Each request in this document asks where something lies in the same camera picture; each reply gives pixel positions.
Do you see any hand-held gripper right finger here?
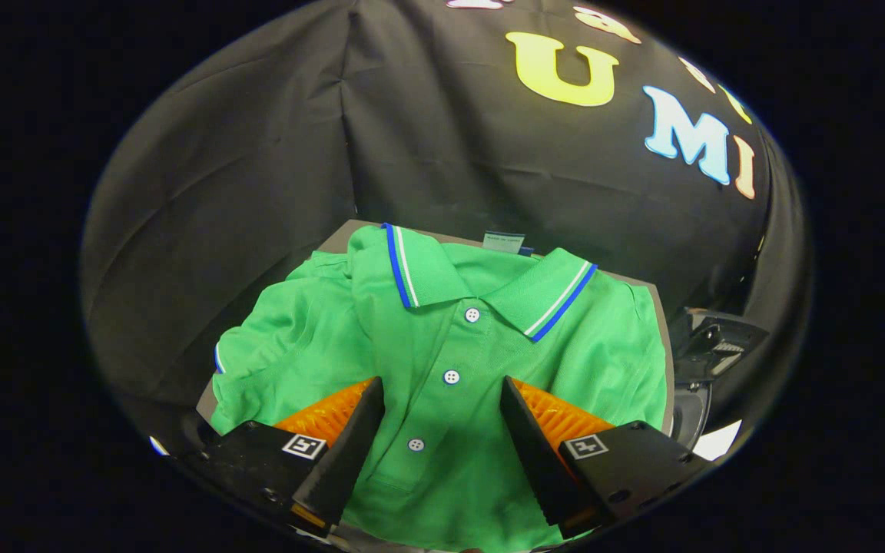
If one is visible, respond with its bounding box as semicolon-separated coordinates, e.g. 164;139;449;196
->
500;376;712;540

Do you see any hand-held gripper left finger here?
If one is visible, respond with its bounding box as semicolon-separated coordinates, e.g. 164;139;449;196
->
185;376;386;538

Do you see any green polo shirt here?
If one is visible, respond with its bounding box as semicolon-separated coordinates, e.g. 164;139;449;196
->
210;223;668;552

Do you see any grey cabinet with dark top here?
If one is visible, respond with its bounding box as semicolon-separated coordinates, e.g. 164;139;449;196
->
197;219;675;552

